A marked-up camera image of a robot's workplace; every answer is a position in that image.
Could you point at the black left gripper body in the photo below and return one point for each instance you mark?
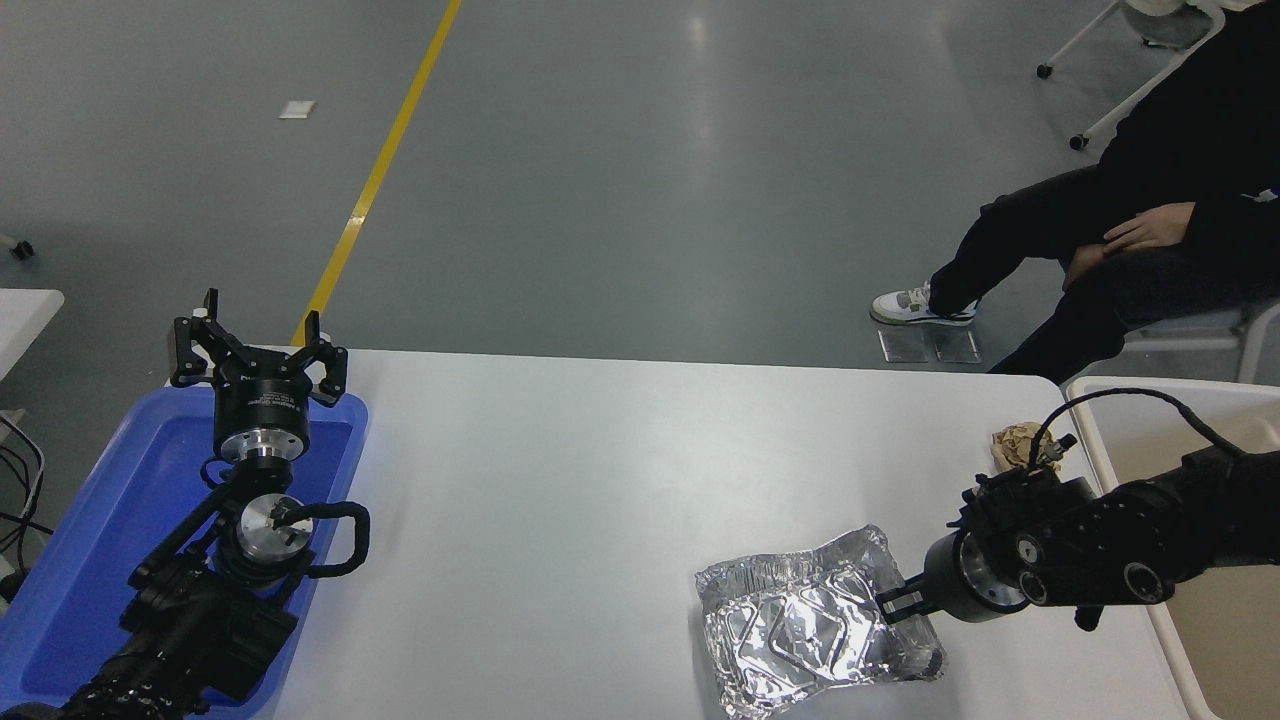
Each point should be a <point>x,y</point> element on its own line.
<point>262,405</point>

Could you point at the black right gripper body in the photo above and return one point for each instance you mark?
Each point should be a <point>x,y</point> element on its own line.
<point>945,578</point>

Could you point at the silver foil tray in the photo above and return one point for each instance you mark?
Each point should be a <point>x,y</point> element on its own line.
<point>800,630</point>

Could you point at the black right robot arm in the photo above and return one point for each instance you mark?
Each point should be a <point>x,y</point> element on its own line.
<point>1100,540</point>

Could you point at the metal floor plate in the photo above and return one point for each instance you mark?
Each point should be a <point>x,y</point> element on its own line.
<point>905,346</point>
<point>957,346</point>

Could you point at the person's hand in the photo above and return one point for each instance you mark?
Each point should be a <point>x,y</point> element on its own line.
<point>1150,230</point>
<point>1082,265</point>

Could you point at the crumpled tan paper ball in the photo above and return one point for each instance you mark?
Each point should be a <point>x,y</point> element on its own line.
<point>1012,443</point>

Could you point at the small white table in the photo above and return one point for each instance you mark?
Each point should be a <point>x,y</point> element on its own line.
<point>25,320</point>

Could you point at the black caster wheel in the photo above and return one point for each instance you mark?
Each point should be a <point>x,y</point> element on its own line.
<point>22,251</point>

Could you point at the blue plastic tray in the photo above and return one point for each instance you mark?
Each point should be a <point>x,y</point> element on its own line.
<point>90,540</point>

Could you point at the person's foot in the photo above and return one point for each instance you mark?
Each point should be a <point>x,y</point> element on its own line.
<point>915,305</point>

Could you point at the large pale bin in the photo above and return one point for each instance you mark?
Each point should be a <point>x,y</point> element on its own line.
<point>1220,650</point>

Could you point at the person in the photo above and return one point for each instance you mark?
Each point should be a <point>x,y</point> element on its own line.
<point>1200,130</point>

